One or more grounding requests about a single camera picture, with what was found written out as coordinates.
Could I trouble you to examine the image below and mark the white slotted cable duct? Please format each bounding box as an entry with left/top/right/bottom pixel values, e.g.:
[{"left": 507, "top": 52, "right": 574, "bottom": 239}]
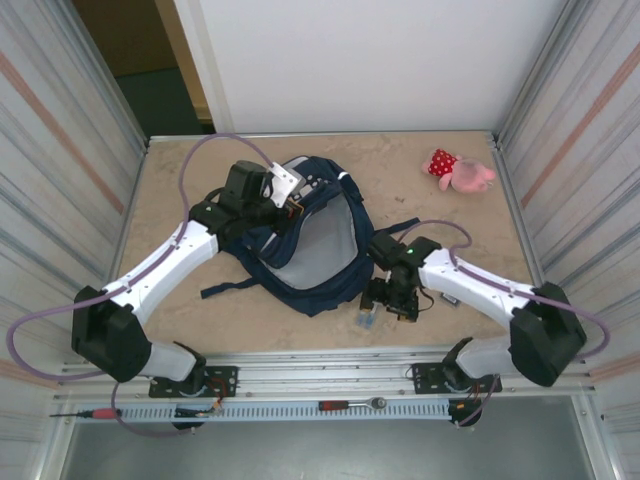
[{"left": 72, "top": 401, "right": 452, "bottom": 425}]

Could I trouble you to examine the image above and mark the red handled screwdriver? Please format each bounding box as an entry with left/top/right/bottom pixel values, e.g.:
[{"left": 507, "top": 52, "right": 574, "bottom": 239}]
[{"left": 48, "top": 407, "right": 124, "bottom": 420}]

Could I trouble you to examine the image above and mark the white blue eraser blister pack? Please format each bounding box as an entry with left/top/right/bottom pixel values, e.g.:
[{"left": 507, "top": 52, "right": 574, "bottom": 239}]
[{"left": 355, "top": 307, "right": 381, "bottom": 332}]

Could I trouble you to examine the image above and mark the red orange wire bundle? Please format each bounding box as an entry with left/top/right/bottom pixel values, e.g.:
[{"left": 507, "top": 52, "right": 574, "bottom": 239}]
[{"left": 174, "top": 377, "right": 236, "bottom": 419}]

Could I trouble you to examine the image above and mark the white door frame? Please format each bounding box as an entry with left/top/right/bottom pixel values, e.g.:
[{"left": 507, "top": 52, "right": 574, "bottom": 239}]
[{"left": 172, "top": 0, "right": 235, "bottom": 135}]

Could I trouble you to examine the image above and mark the pink plush toy red dress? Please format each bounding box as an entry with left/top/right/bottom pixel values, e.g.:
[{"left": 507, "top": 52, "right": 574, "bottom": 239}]
[{"left": 420, "top": 147, "right": 498, "bottom": 194}]

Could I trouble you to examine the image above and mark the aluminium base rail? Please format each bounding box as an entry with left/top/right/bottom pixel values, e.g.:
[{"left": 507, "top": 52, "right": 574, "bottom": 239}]
[{"left": 53, "top": 347, "right": 599, "bottom": 404}]

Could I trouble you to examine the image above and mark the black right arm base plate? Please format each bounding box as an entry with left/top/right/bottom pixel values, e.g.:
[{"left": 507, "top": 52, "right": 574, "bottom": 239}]
[{"left": 409, "top": 361, "right": 502, "bottom": 396}]

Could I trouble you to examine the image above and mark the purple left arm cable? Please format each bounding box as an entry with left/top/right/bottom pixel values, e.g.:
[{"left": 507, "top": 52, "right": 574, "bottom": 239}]
[{"left": 8, "top": 133, "right": 276, "bottom": 440}]

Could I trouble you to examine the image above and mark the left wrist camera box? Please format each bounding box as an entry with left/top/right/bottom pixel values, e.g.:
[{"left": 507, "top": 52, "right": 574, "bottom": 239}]
[{"left": 259, "top": 159, "right": 307, "bottom": 207}]

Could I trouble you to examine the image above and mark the navy blue backpack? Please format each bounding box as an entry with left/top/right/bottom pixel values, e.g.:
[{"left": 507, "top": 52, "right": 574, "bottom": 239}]
[{"left": 199, "top": 154, "right": 422, "bottom": 318}]

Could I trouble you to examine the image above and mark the red handled ratchet wrench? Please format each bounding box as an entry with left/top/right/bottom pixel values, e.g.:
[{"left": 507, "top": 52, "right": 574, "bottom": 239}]
[{"left": 318, "top": 396, "right": 387, "bottom": 412}]

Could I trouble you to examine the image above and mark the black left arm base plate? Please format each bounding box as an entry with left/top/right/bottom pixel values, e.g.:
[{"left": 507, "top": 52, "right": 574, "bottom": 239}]
[{"left": 148, "top": 365, "right": 240, "bottom": 399}]

